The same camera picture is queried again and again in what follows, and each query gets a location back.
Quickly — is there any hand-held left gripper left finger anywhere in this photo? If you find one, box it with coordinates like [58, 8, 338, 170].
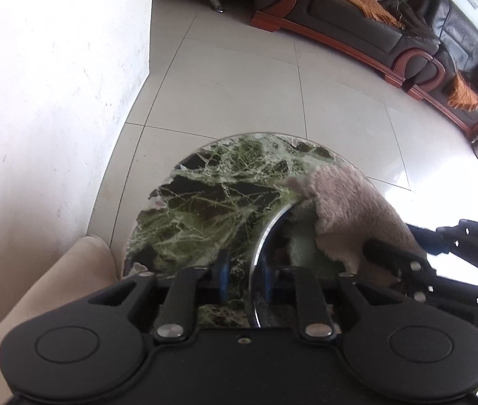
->
[89, 251, 231, 342]

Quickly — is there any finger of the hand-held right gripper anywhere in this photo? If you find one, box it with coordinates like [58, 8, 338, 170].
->
[363, 238, 433, 300]
[405, 218, 478, 258]

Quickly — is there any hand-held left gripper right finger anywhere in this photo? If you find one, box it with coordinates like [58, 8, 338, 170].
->
[262, 257, 408, 340]

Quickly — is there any stainless steel bowl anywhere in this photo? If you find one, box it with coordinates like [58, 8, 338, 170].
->
[248, 202, 391, 329]

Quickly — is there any pink and green towel cloth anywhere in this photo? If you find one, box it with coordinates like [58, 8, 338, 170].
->
[283, 164, 427, 288]

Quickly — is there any round green marble table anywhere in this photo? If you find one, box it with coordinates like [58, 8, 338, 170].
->
[121, 132, 383, 329]

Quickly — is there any person's left leg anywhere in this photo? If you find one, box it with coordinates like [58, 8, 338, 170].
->
[0, 235, 121, 405]

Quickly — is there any black leather sofa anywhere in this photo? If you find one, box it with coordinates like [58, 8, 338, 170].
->
[251, 0, 442, 81]
[395, 0, 478, 138]

